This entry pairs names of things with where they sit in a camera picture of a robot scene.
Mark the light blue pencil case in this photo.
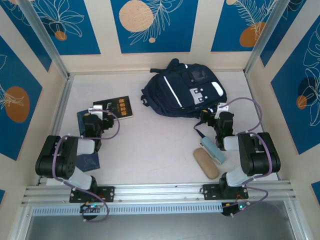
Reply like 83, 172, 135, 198
198, 136, 227, 165

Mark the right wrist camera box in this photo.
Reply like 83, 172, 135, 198
216, 102, 230, 114

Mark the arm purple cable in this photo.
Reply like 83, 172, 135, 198
223, 97, 274, 218
51, 109, 121, 223

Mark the grey metal shelf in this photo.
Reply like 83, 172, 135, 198
24, 201, 301, 240

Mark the right aluminium table rail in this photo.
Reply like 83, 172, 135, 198
243, 72, 282, 181

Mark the black book gold text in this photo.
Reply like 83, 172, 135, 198
92, 95, 134, 121

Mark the right aluminium frame post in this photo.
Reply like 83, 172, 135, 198
244, 0, 288, 76

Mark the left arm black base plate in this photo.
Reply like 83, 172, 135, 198
69, 185, 116, 203

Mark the navy blue backpack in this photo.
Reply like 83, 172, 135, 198
139, 58, 228, 139

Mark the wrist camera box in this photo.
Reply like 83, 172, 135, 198
216, 102, 230, 114
87, 104, 104, 117

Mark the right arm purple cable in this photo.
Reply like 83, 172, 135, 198
223, 97, 274, 218

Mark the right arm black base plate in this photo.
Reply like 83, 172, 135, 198
202, 183, 250, 201

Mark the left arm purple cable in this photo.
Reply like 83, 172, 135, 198
51, 109, 121, 223

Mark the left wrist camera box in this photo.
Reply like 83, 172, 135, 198
87, 104, 104, 117

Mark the grey slotted cable duct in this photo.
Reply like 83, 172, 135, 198
32, 202, 225, 216

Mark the left aluminium table rail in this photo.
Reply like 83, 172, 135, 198
37, 72, 75, 186

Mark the beige glasses case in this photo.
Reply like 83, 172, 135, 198
193, 147, 220, 180

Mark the aluminium frame post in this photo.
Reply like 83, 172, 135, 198
244, 0, 288, 76
18, 0, 70, 78

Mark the navy blue notebook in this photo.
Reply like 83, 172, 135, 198
76, 108, 101, 173

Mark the left aluminium frame post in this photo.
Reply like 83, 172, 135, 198
18, 0, 70, 78

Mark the aluminium table rail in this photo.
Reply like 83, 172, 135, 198
243, 72, 282, 181
37, 72, 75, 186

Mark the aluminium mounting rail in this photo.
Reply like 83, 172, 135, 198
21, 181, 298, 206

